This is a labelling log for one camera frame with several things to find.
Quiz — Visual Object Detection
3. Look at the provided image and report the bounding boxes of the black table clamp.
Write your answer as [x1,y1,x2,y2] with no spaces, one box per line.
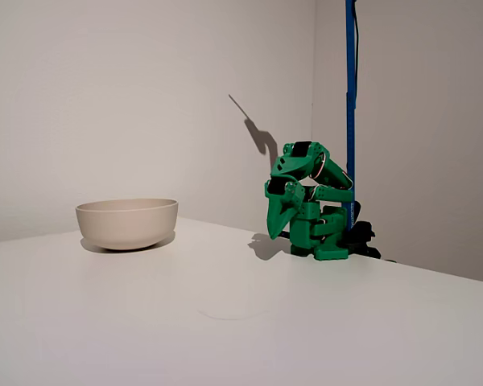
[344,199,382,259]

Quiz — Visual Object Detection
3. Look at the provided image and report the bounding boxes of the blue vertical pole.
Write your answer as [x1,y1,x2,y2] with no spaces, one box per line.
[341,0,357,232]

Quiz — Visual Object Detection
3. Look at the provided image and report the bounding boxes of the white round bowl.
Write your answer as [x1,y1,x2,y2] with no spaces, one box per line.
[75,198,180,252]

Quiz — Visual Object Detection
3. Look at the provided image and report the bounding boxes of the black cable on pole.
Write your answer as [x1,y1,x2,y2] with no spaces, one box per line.
[353,0,361,100]

